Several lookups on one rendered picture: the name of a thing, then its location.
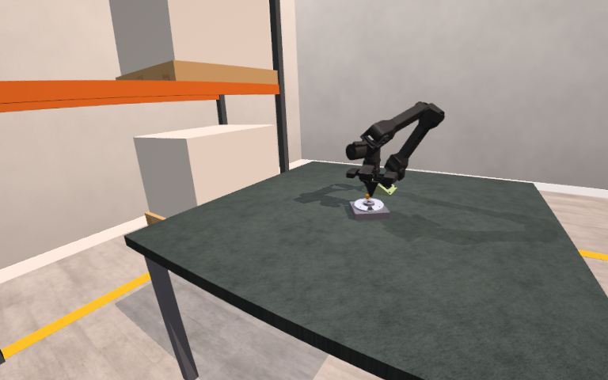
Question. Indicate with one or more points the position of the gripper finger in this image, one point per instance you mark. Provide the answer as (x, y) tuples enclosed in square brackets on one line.
[(368, 185), (373, 186)]

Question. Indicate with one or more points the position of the white round plate with holes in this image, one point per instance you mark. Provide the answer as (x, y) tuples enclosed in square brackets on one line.
[(378, 205)]

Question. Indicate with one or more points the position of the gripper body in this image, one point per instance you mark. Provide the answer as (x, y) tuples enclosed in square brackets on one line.
[(390, 177)]

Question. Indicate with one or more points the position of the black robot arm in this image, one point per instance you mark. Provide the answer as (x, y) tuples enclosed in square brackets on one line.
[(383, 131)]

